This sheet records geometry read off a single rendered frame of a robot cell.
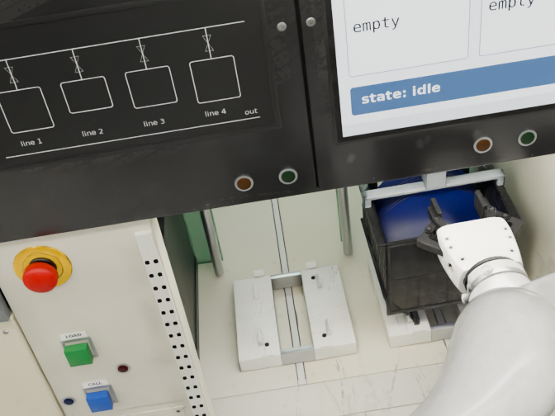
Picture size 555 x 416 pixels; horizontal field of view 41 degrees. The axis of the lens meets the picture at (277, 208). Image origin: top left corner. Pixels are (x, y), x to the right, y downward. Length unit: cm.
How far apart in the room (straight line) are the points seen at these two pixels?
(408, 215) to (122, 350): 56
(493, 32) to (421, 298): 63
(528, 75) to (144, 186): 43
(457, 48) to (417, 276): 56
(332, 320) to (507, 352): 85
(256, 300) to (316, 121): 70
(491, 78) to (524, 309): 32
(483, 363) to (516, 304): 6
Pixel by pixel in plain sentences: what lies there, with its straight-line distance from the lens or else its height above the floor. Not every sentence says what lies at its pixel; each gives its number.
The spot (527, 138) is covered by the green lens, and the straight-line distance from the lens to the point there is 88.
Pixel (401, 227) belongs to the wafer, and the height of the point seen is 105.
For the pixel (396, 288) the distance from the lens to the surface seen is 128.
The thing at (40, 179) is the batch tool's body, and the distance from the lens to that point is 84.
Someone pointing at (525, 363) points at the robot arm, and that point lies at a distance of 56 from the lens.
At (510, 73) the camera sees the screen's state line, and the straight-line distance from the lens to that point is 83.
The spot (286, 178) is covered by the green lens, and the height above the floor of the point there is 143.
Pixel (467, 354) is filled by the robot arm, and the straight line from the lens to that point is 57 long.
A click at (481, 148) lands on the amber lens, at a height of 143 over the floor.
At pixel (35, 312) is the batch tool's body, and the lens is 99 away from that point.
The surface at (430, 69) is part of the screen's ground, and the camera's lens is 79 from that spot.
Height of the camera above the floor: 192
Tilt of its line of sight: 39 degrees down
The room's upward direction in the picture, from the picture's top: 9 degrees counter-clockwise
